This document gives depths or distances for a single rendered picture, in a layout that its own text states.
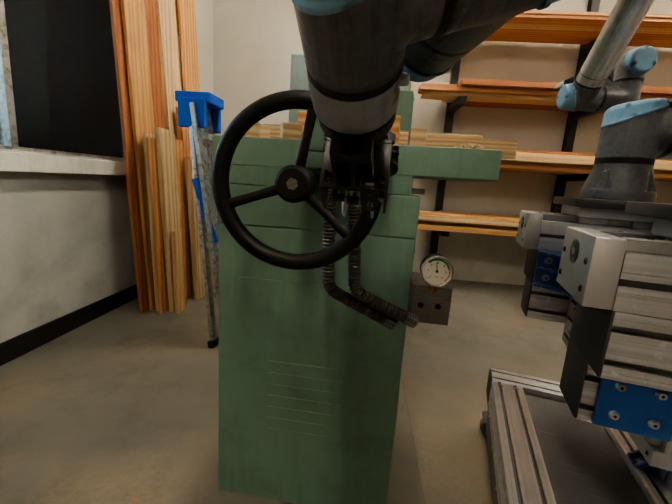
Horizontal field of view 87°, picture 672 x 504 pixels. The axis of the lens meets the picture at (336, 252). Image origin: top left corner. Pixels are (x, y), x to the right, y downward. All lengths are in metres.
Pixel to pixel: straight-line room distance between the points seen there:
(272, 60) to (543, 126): 2.38
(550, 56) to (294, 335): 3.30
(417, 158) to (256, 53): 2.94
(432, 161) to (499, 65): 2.86
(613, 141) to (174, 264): 2.01
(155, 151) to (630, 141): 2.02
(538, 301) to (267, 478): 0.83
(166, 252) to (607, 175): 2.02
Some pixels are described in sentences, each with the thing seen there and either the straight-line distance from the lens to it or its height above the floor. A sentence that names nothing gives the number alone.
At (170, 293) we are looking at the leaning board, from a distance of 2.31.
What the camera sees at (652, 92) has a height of 1.55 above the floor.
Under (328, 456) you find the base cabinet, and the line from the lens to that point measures 1.01.
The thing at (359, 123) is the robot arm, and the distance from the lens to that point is 0.30.
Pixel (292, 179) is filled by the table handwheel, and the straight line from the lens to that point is 0.58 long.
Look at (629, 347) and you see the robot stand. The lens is 0.58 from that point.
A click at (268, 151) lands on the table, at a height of 0.87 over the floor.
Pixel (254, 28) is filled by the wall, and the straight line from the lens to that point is 3.66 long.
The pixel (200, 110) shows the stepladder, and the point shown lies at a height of 1.08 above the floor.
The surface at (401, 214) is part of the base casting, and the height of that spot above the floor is 0.76.
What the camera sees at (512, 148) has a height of 0.92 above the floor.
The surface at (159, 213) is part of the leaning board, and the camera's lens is 2.24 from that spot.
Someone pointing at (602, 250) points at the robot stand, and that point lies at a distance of 0.54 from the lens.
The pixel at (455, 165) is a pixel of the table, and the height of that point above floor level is 0.87.
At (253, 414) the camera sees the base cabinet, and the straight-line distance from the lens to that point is 0.99.
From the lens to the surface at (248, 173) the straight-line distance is 0.81.
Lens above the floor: 0.82
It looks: 11 degrees down
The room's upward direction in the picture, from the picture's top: 4 degrees clockwise
